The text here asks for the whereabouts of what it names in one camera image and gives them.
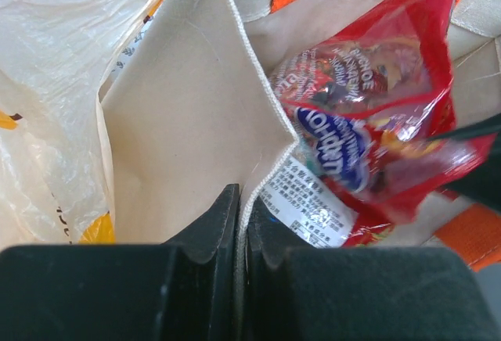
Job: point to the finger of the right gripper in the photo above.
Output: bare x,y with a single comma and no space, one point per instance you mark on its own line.
483,183

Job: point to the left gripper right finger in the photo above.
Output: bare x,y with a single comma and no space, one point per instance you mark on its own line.
298,292

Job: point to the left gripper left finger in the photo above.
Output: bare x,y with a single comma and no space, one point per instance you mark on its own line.
177,290

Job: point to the red candy bag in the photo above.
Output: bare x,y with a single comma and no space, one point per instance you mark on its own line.
364,103

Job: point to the beige canvas tote bag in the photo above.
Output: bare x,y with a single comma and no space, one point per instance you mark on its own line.
195,112

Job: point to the banana print plastic bag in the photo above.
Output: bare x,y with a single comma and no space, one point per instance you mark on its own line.
56,168

